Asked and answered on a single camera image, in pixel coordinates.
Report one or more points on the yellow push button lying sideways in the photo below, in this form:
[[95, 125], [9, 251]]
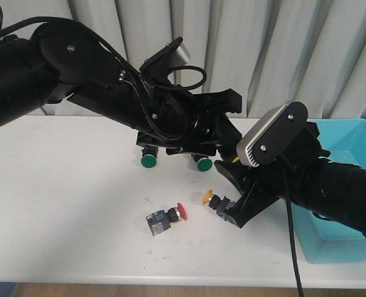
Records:
[[221, 206]]

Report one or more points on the red push button lying sideways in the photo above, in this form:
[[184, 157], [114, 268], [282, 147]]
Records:
[[161, 220]]

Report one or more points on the green mushroom push button left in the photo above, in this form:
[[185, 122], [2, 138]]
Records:
[[149, 156]]

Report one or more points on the green mushroom push button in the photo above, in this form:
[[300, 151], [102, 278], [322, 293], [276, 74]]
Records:
[[149, 156], [204, 163]]

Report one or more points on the light blue plastic box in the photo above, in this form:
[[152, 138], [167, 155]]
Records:
[[331, 226]]

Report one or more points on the white pleated curtain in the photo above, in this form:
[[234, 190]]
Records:
[[270, 52]]

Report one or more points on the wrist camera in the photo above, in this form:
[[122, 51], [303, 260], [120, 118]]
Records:
[[271, 134], [174, 54]]

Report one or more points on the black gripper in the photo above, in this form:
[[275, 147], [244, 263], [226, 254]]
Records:
[[197, 124], [287, 177]]

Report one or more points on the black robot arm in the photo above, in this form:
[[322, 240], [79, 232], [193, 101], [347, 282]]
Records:
[[65, 60], [305, 176]]

